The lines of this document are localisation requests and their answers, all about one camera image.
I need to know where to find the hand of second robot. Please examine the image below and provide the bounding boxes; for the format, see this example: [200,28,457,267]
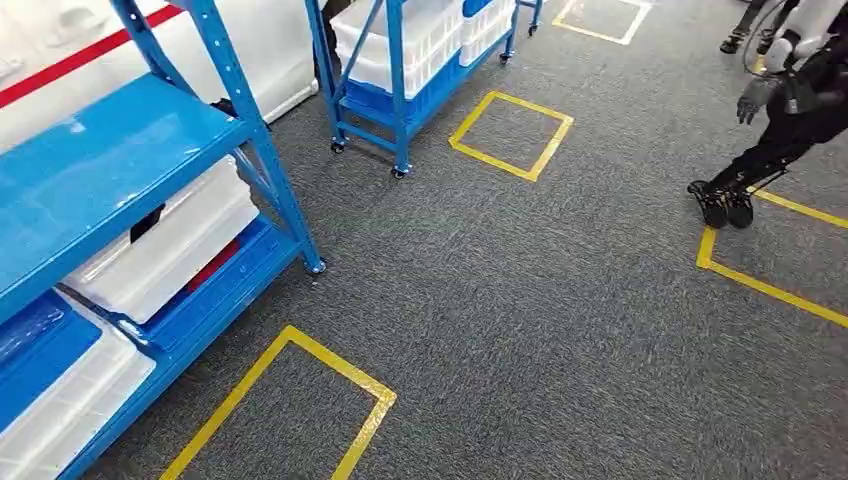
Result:
[736,74,784,126]

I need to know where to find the black standing legs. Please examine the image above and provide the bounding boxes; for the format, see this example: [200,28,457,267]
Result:
[718,0,800,56]

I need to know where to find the small white plastic crate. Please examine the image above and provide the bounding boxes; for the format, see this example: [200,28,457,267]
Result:
[458,0,519,69]

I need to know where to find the large white plastic crate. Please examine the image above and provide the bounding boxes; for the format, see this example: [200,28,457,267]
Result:
[329,0,466,101]

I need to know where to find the blue wheeled shelf rack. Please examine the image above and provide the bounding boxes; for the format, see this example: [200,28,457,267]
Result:
[303,0,546,181]

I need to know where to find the blue plastic crate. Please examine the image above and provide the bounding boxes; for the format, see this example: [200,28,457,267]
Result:
[343,46,465,124]
[0,290,104,433]
[115,217,286,354]

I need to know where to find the white car with red stripe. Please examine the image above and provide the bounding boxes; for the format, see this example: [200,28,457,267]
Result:
[0,0,321,155]

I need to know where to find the blue metal shelf rack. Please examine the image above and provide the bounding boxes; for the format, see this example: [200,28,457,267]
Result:
[0,0,327,480]

